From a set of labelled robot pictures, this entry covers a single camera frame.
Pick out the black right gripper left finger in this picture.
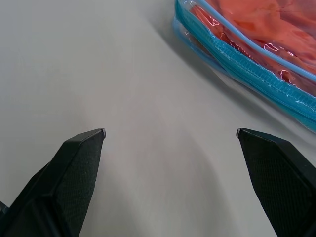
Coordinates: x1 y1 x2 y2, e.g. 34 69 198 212
0 128 107 237

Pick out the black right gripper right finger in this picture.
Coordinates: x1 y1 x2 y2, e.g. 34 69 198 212
236 127 316 237

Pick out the clear blue-zippered pouch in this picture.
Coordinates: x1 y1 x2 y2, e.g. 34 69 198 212
171 0 316 134

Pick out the orange cloth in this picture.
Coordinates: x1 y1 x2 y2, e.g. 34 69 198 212
187 0 316 87

